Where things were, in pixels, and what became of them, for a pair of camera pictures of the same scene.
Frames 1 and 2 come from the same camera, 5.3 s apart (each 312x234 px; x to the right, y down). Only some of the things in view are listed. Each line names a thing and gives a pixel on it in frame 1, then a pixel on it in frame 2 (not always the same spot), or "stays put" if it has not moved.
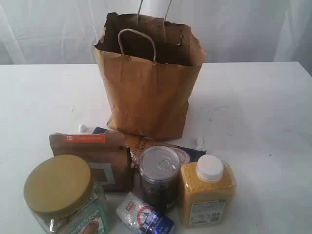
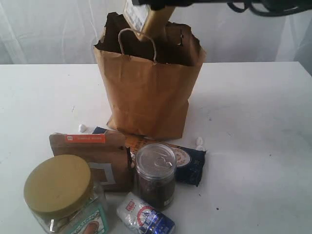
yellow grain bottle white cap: (206, 195) → (155, 24)
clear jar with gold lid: (60, 191) stays put
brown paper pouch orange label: (106, 153) stays put
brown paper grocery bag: (148, 67) stays put
